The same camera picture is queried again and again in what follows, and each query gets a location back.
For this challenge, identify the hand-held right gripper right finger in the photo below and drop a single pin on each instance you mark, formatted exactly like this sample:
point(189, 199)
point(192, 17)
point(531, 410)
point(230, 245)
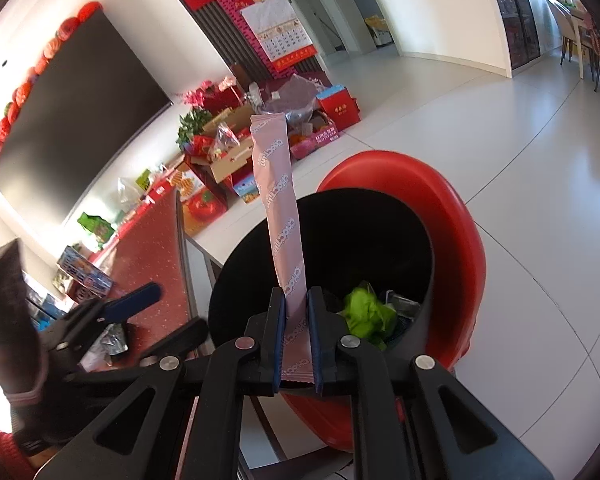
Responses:
point(314, 345)

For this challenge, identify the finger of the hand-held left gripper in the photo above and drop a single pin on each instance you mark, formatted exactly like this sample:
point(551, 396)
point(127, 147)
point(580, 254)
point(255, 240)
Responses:
point(132, 302)
point(180, 337)

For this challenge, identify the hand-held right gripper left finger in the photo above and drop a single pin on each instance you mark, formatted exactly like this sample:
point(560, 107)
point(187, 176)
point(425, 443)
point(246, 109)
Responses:
point(279, 340)

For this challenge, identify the green plastic bag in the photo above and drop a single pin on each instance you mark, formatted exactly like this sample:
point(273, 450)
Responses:
point(367, 315)

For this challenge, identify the black trash bin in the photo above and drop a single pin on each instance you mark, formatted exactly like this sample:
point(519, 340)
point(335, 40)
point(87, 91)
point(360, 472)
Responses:
point(360, 240)

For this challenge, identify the long pink wrapper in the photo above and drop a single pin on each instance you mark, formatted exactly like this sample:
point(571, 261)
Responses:
point(277, 200)

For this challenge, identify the silver foil wrapper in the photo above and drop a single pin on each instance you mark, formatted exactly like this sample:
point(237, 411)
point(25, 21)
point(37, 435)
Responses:
point(112, 340)

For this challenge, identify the green snack bag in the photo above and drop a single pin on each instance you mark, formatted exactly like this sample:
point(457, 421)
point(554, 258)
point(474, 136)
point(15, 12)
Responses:
point(96, 227)

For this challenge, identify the person's red clothing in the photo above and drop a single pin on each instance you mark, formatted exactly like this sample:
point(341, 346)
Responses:
point(0, 460)

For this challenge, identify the tomato print box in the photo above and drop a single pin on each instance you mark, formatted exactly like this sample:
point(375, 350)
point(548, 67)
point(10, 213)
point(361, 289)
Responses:
point(205, 205)

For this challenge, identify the brown cardboard box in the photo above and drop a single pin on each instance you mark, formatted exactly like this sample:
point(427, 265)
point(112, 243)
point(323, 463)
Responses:
point(230, 155)

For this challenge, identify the leafy green plant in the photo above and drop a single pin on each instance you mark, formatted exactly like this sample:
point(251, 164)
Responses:
point(192, 127)

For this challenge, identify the red plastic stool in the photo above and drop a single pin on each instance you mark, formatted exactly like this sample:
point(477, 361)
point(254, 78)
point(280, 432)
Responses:
point(430, 200)

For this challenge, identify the large black television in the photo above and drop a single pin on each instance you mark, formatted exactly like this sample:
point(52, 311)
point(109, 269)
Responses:
point(80, 120)

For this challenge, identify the red fruit box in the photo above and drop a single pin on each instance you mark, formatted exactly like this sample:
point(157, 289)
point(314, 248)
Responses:
point(315, 140)

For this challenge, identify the pink flower bouquet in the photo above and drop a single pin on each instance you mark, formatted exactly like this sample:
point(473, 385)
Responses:
point(200, 94)

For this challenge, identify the crumpled clear plastic bag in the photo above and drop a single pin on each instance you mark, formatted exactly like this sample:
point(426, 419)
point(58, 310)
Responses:
point(292, 105)

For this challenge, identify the row of red paper lanterns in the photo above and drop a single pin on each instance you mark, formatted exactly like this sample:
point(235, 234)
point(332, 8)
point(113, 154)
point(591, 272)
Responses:
point(25, 90)

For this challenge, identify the red gift box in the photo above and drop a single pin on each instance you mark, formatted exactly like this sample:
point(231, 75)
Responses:
point(340, 107)

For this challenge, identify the maroon bag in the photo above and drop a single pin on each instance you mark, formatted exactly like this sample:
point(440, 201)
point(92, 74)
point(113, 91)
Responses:
point(315, 82)

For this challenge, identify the red paper-cut strip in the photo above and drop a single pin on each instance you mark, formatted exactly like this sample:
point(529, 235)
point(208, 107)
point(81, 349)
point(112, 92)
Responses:
point(240, 25)

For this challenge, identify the dark glass cabinet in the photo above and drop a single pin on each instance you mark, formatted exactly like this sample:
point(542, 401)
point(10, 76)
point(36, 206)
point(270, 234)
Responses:
point(515, 10)

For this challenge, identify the white dining chair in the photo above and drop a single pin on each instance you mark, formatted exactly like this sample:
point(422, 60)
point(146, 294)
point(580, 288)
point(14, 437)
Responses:
point(567, 25)

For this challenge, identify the dark slatted wall panel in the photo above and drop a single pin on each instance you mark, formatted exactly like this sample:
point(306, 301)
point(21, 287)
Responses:
point(215, 25)

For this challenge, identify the wall calendar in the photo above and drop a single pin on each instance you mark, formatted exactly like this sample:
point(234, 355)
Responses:
point(280, 30)

